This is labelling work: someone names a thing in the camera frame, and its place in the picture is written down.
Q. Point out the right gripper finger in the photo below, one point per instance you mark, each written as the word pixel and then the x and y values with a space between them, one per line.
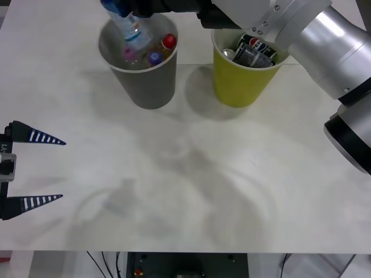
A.
pixel 132 7
pixel 111 5

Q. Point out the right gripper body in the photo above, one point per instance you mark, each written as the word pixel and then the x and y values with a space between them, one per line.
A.
pixel 168 5

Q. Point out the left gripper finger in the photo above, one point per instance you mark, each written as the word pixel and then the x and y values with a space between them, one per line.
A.
pixel 11 207
pixel 20 133

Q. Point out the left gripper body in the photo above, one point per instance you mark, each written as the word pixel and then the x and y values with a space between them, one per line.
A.
pixel 6 147

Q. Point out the clear bottle with blue cap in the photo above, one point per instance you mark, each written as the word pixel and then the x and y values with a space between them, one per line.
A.
pixel 133 32

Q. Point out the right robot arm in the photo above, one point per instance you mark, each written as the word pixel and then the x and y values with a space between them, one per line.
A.
pixel 319 37

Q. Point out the amber bottle with red cap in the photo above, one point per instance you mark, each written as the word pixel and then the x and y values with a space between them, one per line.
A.
pixel 166 46

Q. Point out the clear bottle with pink cap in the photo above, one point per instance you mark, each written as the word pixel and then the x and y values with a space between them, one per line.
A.
pixel 129 53

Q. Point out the bottle with purple cap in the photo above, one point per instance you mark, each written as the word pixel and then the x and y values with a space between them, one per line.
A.
pixel 155 57

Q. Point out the grey plastic waste bin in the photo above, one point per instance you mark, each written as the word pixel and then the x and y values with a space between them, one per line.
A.
pixel 150 87

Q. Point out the black can with round logo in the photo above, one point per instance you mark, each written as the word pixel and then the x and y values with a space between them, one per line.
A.
pixel 258 43

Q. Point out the grey speckled can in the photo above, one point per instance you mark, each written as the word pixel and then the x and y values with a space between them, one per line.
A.
pixel 252 56

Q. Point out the yellow-green plastic waste bin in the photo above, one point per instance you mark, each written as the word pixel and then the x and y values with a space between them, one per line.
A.
pixel 237 84

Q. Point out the black robot torso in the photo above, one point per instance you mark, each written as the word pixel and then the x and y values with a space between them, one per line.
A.
pixel 188 265

